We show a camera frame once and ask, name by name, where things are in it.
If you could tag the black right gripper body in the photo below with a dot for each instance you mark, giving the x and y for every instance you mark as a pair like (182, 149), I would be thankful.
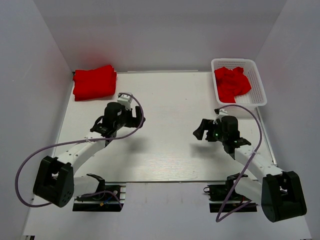
(215, 133)

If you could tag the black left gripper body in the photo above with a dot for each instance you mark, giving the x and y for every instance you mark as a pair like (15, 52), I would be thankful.
(127, 120)

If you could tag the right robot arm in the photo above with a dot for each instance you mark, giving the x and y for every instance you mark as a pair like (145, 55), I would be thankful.
(278, 192)

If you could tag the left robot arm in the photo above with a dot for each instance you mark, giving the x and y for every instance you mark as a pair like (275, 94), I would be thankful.
(56, 181)

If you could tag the crumpled red t-shirt in basket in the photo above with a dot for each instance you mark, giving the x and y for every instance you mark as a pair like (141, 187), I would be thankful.
(231, 83)

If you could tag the white plastic basket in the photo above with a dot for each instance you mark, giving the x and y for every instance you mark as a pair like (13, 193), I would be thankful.
(256, 97)

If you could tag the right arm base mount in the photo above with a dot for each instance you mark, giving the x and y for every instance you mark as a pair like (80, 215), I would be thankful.
(217, 194)

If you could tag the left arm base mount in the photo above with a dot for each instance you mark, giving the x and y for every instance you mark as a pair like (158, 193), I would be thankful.
(105, 202)

